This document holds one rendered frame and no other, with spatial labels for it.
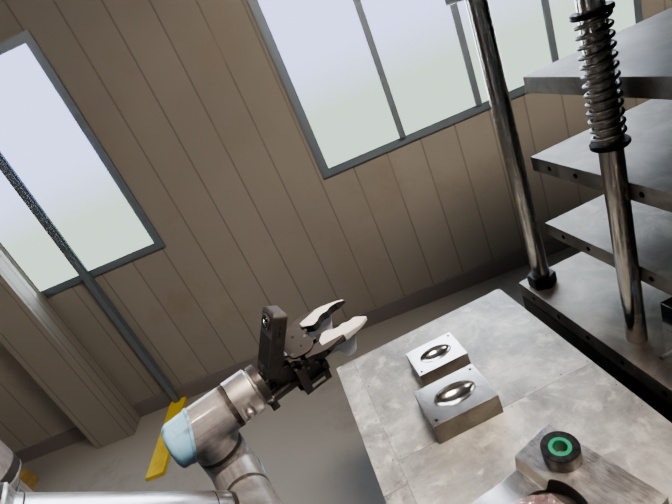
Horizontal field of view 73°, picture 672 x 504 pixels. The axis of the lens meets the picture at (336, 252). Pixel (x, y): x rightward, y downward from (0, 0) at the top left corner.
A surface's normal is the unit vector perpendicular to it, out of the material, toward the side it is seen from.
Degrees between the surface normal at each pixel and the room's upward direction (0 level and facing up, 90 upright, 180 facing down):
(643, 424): 0
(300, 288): 90
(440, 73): 90
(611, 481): 0
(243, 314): 90
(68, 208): 90
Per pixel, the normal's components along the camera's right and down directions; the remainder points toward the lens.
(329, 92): 0.09, 0.41
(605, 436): -0.37, -0.83
